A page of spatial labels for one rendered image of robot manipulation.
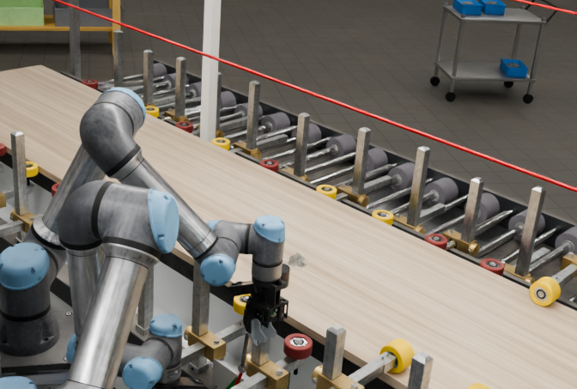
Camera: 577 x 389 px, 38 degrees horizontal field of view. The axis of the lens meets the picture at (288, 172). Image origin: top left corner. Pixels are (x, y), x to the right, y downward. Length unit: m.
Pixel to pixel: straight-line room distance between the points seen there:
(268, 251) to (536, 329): 0.97
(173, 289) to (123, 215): 1.33
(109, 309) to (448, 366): 1.11
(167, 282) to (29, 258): 0.98
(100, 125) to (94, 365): 0.54
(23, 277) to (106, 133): 0.41
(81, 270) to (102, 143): 0.28
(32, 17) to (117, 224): 6.53
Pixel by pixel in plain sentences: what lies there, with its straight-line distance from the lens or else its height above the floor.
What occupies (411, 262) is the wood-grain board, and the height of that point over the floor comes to 0.90.
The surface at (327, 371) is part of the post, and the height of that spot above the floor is 0.99.
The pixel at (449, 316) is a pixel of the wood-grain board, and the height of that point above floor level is 0.90.
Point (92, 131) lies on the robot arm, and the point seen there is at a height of 1.60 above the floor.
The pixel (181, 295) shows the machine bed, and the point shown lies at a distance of 2.91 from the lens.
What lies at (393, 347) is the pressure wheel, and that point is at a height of 0.98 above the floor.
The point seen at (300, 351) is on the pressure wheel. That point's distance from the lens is 2.36.
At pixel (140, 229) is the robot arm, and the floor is 1.52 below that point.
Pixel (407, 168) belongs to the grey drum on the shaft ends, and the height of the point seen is 0.85.
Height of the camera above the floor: 2.27
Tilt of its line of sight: 24 degrees down
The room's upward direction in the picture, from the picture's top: 5 degrees clockwise
